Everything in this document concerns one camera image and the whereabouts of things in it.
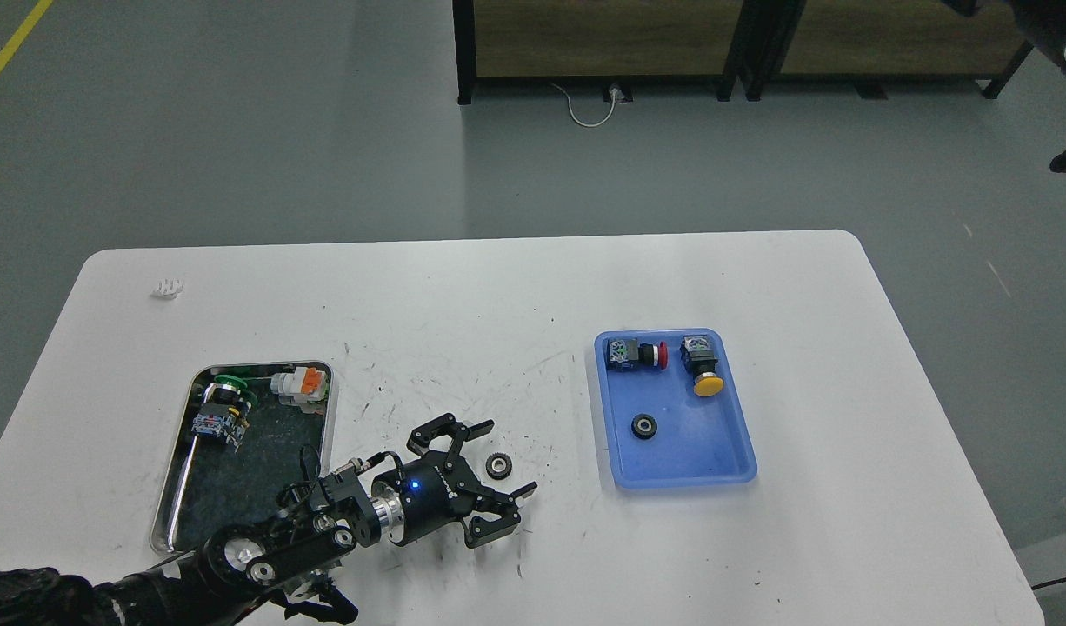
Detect black gear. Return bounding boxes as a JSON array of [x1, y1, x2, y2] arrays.
[[485, 452, 513, 481], [630, 413, 659, 440]]

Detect white cable on floor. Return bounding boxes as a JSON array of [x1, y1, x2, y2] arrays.
[[549, 82, 631, 129]]

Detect small white plastic clip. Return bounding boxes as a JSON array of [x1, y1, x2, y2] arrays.
[[150, 278, 185, 301]]

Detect yellow push button switch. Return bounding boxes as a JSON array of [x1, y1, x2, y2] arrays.
[[680, 336, 725, 397]]

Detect orange white switch module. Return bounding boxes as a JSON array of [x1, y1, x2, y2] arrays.
[[270, 366, 330, 412]]

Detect wooden cabinet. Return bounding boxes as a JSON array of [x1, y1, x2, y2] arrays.
[[739, 1, 1033, 102], [452, 1, 761, 105]]

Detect blue plastic tray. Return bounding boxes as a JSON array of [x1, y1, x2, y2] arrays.
[[593, 328, 758, 489]]

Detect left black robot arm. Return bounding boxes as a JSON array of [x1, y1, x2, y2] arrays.
[[0, 413, 537, 625]]

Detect silver metal tray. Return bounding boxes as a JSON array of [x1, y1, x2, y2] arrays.
[[150, 362, 335, 556]]

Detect green push button switch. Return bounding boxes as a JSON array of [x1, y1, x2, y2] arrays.
[[189, 374, 258, 450]]

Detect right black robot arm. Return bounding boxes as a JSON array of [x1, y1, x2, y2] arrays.
[[939, 1, 1066, 174]]

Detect red push button switch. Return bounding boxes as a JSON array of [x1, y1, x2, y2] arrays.
[[605, 338, 671, 371]]

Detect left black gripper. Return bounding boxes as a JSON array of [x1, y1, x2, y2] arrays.
[[364, 413, 538, 549]]

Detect wooden cabinet left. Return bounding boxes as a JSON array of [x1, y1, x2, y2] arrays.
[[452, 1, 761, 105]]

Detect wooden cabinet right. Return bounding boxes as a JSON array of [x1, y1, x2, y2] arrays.
[[739, 1, 1033, 102]]

